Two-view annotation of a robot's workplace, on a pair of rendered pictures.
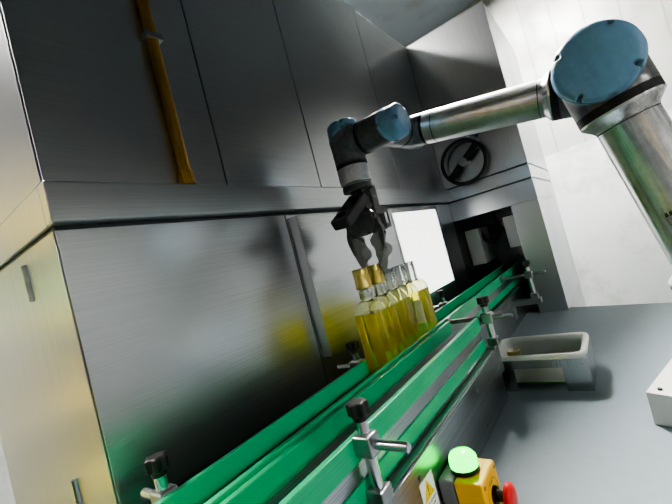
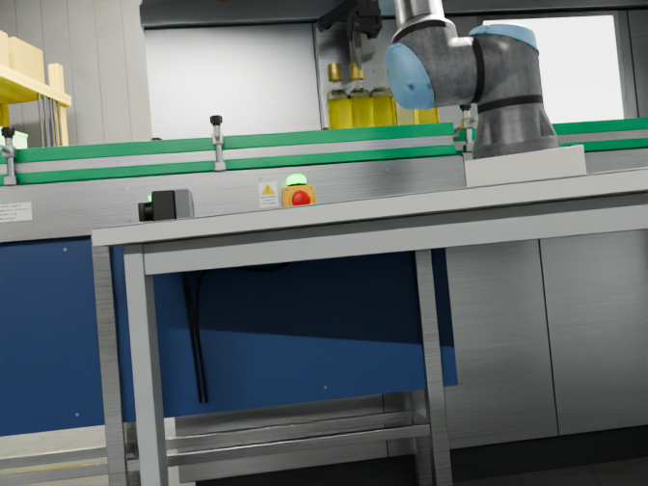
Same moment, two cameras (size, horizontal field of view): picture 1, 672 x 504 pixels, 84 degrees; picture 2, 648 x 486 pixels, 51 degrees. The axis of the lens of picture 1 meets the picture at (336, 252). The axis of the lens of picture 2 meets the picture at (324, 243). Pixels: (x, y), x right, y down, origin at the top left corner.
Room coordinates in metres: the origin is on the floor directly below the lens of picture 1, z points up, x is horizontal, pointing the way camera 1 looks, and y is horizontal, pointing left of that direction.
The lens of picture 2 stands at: (-0.44, -1.27, 0.63)
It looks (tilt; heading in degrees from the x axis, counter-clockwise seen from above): 2 degrees up; 46
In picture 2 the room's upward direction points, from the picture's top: 5 degrees counter-clockwise
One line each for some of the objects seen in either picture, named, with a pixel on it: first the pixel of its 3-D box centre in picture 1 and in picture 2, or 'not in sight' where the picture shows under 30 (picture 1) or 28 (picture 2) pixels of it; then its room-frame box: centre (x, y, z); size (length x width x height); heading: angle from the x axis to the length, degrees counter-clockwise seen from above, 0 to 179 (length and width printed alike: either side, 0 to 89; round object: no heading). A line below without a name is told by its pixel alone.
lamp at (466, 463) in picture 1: (462, 459); (296, 180); (0.60, -0.11, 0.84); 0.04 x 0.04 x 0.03
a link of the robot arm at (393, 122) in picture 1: (385, 129); not in sight; (0.84, -0.18, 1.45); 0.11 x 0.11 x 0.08; 52
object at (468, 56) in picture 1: (486, 127); not in sight; (1.99, -0.95, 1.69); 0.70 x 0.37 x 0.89; 144
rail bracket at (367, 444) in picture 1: (384, 454); (218, 142); (0.47, 0.00, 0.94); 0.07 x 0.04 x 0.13; 54
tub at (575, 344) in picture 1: (542, 360); not in sight; (1.02, -0.46, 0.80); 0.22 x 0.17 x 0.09; 54
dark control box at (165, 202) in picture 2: not in sight; (173, 210); (0.37, 0.05, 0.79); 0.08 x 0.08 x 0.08; 54
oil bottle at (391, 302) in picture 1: (392, 338); (362, 129); (0.87, -0.08, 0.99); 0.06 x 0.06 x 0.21; 54
